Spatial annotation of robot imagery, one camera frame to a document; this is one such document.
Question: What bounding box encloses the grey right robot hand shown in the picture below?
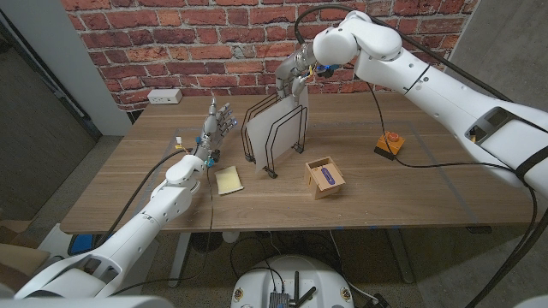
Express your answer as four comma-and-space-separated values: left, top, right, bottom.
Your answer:
275, 42, 320, 104

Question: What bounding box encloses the brown cardboard box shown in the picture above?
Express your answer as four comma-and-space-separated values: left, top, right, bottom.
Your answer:
0, 219, 51, 293

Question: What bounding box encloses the small wooden box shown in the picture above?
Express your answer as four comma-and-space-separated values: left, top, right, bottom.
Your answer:
303, 155, 347, 201

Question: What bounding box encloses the white paper file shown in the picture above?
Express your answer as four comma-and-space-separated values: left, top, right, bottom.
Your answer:
246, 84, 310, 175

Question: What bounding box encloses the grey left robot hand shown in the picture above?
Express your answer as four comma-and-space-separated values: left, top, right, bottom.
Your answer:
194, 97, 239, 166

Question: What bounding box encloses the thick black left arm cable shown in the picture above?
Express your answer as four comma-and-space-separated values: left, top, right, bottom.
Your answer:
91, 146, 194, 250

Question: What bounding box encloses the black wire file holder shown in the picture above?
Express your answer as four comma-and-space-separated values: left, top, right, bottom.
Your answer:
240, 91, 309, 180

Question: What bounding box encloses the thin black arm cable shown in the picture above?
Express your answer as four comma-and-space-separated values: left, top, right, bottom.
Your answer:
111, 164, 216, 297
365, 80, 520, 173

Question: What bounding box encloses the red brick printed backdrop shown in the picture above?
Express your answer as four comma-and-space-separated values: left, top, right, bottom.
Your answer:
59, 0, 480, 113

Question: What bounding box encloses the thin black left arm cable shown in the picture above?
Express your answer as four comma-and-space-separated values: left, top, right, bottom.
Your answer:
111, 164, 216, 297

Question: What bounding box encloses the white table leg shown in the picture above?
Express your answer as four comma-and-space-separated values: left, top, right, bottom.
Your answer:
167, 231, 193, 289

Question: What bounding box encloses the white power outlet strip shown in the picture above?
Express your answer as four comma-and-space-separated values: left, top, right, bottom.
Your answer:
146, 87, 184, 106

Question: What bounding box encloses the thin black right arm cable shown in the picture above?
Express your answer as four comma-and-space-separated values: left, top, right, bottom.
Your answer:
365, 80, 520, 173

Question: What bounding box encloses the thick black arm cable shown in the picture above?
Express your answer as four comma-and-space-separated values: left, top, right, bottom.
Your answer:
293, 3, 548, 308
91, 146, 194, 250

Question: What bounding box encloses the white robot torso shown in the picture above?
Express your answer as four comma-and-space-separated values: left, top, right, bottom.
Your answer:
229, 254, 356, 308

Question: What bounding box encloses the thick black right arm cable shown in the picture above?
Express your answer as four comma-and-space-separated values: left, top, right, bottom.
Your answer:
293, 3, 548, 308

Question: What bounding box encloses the orange block with red button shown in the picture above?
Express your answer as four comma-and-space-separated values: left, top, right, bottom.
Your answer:
373, 130, 407, 162

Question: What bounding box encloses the grey table leg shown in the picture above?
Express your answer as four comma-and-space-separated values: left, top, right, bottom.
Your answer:
384, 228, 417, 286

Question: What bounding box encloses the blue object under table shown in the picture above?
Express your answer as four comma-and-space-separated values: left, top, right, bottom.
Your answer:
68, 233, 109, 257

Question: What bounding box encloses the black antenna module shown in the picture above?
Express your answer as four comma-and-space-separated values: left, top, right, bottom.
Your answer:
268, 269, 319, 308

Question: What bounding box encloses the yellow sticky note pad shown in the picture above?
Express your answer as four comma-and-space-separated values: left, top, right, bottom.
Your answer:
213, 165, 245, 196

